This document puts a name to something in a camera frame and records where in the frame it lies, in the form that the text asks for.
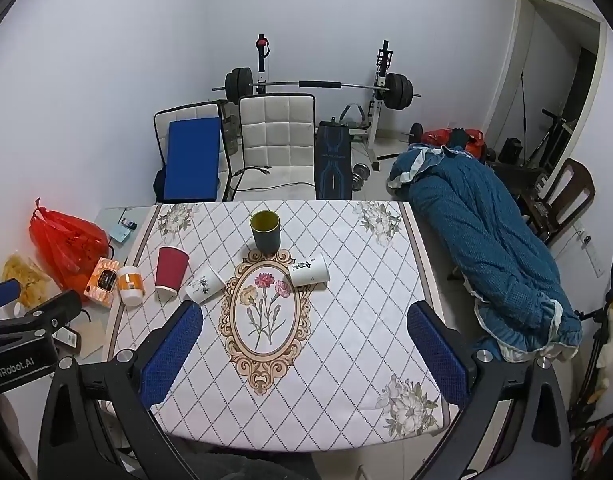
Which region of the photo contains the black cable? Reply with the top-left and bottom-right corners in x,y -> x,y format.
230,163 -> 317,194

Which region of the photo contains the white floral tablecloth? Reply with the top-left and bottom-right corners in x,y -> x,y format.
102,200 -> 460,449

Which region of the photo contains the white cup with red print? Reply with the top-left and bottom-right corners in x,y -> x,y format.
288,252 -> 331,287

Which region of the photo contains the blue quilt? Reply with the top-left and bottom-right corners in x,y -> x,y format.
386,142 -> 585,364

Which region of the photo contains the white wall socket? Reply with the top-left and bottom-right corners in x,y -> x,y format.
576,220 -> 605,277

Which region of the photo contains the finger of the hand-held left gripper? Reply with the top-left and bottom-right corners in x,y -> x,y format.
0,290 -> 83,337
0,280 -> 21,315

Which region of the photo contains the black tripod stand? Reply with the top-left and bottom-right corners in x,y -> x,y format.
567,247 -> 613,463

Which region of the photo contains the red plastic bag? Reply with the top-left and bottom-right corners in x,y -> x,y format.
29,198 -> 110,302

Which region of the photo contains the barbell with black plates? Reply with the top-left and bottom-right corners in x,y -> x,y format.
211,67 -> 421,111

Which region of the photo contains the brown wooden chair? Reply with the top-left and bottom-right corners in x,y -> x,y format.
522,157 -> 597,247

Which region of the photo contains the red paper cup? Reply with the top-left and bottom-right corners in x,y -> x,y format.
155,246 -> 190,297

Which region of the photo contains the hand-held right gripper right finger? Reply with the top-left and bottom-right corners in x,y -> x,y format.
407,302 -> 573,480

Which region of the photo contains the white padded chair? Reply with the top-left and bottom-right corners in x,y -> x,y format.
233,94 -> 318,202
154,101 -> 232,202

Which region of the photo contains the blue board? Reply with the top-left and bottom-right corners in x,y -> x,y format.
163,117 -> 222,204

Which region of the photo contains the white door frame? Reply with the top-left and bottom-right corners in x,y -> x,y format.
485,0 -> 608,162

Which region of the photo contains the orange box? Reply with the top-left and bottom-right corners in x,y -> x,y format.
84,257 -> 121,309

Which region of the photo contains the green cup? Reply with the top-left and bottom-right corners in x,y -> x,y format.
250,211 -> 281,254

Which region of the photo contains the white barbell rack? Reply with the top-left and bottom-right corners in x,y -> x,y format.
251,34 -> 396,171

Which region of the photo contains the orange and white cup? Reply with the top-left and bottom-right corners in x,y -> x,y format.
116,265 -> 146,308

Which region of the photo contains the yellow plastic bag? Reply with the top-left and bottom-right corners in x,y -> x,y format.
1,252 -> 53,309

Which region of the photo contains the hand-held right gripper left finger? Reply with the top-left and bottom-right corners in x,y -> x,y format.
36,302 -> 204,480

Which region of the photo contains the white cup with plant print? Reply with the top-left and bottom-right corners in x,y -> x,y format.
185,265 -> 226,306

